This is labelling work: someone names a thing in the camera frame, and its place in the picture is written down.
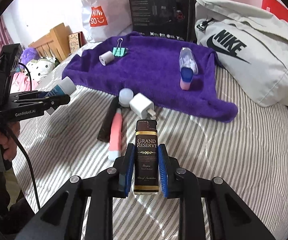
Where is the white Miniso plastic bag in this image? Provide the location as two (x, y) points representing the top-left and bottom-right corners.
(81, 0), (132, 42)

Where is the wooden headboard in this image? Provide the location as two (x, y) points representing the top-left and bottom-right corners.
(29, 23), (72, 62)

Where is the striped bed cover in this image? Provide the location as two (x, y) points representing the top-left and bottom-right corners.
(12, 68), (288, 239)

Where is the small red paper bag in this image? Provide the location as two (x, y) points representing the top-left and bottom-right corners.
(261, 0), (288, 26)

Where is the white round cap device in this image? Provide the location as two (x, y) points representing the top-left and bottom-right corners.
(119, 88), (134, 108)

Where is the grey Nike bag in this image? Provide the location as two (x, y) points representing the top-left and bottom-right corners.
(195, 0), (288, 107)

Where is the purple towel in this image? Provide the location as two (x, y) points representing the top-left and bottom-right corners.
(62, 32), (238, 122)

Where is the person's left hand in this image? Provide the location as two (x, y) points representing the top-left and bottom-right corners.
(0, 121), (21, 165)

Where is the black cable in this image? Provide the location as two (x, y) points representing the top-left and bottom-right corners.
(0, 62), (42, 212)

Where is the patterned notebook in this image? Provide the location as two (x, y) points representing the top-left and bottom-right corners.
(68, 31), (87, 54)

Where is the pink cloth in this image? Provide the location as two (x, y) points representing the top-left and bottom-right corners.
(10, 72), (38, 94)

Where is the white blue lotion bottle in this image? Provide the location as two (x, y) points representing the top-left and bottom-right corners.
(39, 76), (76, 115)

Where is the pink blue small container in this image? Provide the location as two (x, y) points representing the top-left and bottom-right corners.
(180, 67), (194, 90)

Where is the clear glass pill bottle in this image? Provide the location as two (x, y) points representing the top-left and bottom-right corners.
(179, 47), (199, 75)

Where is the teal binder clip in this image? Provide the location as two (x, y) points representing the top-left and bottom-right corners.
(112, 37), (128, 57)

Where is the black headset box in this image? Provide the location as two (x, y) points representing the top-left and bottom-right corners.
(129, 0), (194, 41)

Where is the pink white tube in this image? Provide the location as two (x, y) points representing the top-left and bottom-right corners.
(108, 108), (123, 161)

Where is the purple plush toy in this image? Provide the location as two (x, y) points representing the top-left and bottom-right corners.
(20, 47), (40, 65)

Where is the white USB charger plug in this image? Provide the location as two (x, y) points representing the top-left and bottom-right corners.
(129, 93), (156, 120)

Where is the small white roll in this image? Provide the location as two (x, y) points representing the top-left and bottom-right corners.
(98, 51), (115, 66)

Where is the black Horizon case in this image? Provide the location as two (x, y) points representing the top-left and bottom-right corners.
(97, 96), (119, 142)

